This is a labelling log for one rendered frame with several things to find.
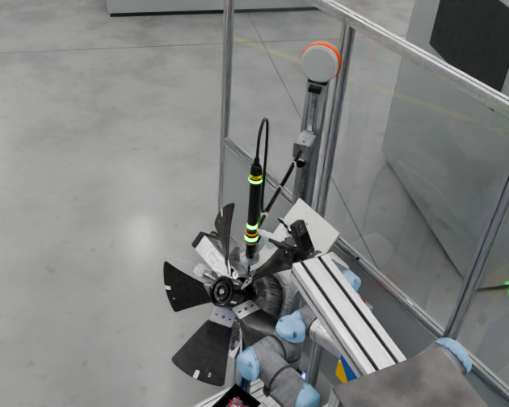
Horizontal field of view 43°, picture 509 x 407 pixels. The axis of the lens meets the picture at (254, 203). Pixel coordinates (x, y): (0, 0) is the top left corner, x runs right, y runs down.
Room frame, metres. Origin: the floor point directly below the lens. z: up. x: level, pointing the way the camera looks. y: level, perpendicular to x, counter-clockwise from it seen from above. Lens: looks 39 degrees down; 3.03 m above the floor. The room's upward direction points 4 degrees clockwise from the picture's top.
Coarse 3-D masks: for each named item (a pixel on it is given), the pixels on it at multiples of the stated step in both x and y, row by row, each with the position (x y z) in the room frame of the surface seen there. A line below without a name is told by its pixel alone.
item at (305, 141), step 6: (300, 132) 2.26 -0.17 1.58; (306, 132) 2.26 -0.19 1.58; (312, 132) 2.25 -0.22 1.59; (300, 138) 2.22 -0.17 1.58; (306, 138) 2.22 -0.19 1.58; (312, 138) 2.22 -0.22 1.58; (294, 144) 2.18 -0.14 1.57; (300, 144) 2.17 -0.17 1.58; (306, 144) 2.18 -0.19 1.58; (312, 144) 2.19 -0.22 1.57; (294, 150) 2.18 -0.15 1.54; (300, 150) 2.17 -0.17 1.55; (306, 150) 2.16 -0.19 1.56; (312, 150) 2.20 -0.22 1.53; (294, 156) 2.18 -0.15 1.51; (306, 156) 2.16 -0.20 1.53
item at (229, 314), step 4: (216, 308) 1.65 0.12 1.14; (220, 308) 1.66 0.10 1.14; (224, 308) 1.66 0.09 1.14; (212, 312) 1.64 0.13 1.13; (216, 312) 1.65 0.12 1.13; (220, 312) 1.65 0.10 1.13; (224, 312) 1.65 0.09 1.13; (228, 312) 1.65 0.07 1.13; (232, 312) 1.65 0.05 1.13; (212, 316) 1.63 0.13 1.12; (216, 316) 1.64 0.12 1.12; (220, 316) 1.64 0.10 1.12; (228, 316) 1.64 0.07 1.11; (232, 316) 1.65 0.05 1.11; (212, 320) 1.62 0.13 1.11; (216, 320) 1.63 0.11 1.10; (220, 320) 1.63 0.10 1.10; (224, 320) 1.63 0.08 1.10; (228, 320) 1.63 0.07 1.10; (232, 320) 1.64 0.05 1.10; (224, 324) 1.62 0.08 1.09; (228, 324) 1.62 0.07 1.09; (232, 324) 1.63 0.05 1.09
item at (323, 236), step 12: (300, 204) 2.07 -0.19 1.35; (288, 216) 2.05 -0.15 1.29; (300, 216) 2.03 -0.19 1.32; (312, 216) 2.00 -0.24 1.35; (312, 228) 1.96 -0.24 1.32; (324, 228) 1.94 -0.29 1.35; (312, 240) 1.92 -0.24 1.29; (324, 240) 1.90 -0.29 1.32; (264, 252) 1.97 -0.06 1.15; (324, 252) 1.86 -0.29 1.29; (288, 276) 1.84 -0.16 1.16
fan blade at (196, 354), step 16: (208, 320) 1.62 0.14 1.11; (192, 336) 1.58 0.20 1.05; (208, 336) 1.58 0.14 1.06; (224, 336) 1.59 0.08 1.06; (192, 352) 1.54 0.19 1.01; (208, 352) 1.54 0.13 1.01; (224, 352) 1.55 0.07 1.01; (192, 368) 1.50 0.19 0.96; (208, 368) 1.50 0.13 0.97; (224, 368) 1.51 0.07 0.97
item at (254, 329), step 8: (256, 312) 1.61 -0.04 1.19; (264, 312) 1.61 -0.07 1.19; (240, 320) 1.57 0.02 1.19; (248, 320) 1.57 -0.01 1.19; (256, 320) 1.57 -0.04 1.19; (264, 320) 1.57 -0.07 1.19; (272, 320) 1.57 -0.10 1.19; (248, 328) 1.53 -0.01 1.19; (256, 328) 1.53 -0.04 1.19; (264, 328) 1.53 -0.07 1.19; (272, 328) 1.53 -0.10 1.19; (248, 336) 1.50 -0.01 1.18; (256, 336) 1.50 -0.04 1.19; (264, 336) 1.50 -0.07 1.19; (248, 344) 1.47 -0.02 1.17
